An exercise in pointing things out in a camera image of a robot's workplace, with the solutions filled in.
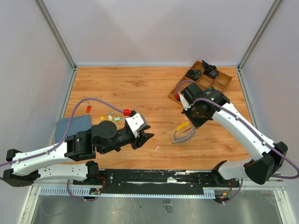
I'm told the large keyring with yellow handle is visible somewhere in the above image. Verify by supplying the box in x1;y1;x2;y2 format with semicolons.
171;121;197;144

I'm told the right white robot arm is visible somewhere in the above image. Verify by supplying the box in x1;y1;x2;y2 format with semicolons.
175;83;288;187

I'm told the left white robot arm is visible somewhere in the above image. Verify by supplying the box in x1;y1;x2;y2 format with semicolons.
1;121;154;187

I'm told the key with green tag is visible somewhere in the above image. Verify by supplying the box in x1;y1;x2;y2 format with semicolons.
113;117;125;121

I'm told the blue yellow leaf tie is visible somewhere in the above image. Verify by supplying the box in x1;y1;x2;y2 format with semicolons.
205;86;215;95

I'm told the wooden compartment tray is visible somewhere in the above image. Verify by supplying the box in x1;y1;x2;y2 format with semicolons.
168;60;233;103

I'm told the green patterned rolled tie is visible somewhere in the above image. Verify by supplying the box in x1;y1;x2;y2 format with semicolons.
186;69;202;81

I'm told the key with red tag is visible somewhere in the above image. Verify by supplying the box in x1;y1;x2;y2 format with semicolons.
86;100;92;113

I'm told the dark rolled tie top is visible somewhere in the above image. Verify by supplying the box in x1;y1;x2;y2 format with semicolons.
201;60;219;79

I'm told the folded blue cloth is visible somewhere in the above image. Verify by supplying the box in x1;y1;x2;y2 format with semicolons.
54;115;92;143

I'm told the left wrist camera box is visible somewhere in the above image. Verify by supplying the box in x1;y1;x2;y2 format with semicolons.
125;113;147;138

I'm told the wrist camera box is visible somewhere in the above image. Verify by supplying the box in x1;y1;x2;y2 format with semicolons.
125;113;147;138
179;93;192;111

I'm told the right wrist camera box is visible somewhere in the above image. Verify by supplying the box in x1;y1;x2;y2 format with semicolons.
179;93;192;111

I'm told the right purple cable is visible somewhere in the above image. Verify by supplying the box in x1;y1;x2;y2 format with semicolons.
174;80;299;180

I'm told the purple cable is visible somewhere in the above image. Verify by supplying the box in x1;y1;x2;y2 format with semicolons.
174;80;299;180
0;98;130;168

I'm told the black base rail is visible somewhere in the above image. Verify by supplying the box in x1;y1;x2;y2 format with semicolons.
72;169;240;196

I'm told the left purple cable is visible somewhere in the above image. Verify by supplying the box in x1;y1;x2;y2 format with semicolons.
0;98;130;168

